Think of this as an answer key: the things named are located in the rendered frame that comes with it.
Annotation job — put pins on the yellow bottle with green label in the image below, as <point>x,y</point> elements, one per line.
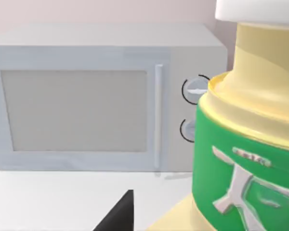
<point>243,149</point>

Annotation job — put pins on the pale microwave oven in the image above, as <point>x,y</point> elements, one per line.
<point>74,108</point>

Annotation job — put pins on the microwave knob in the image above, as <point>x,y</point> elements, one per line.
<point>197,88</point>
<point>189,129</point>

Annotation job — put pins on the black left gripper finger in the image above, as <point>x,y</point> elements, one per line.
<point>123,214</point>

